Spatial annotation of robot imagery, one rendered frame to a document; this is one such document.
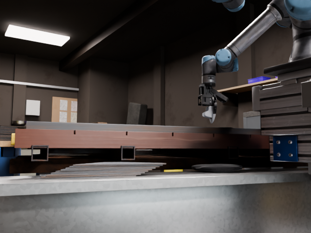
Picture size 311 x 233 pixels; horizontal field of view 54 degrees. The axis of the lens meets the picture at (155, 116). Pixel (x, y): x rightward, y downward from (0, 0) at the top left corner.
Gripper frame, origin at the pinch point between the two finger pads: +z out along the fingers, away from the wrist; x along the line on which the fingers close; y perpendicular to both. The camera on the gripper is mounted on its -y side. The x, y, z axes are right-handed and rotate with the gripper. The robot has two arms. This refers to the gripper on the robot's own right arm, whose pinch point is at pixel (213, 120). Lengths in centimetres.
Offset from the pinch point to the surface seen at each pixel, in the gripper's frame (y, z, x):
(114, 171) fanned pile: 56, 22, 60
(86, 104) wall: 81, -99, -696
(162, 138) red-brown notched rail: 38, 11, 44
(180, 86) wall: -126, -121, -491
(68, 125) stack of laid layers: 71, 7, 45
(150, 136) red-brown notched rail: 43, 10, 44
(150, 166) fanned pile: 45, 20, 58
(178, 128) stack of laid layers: 29.9, 6.8, 37.7
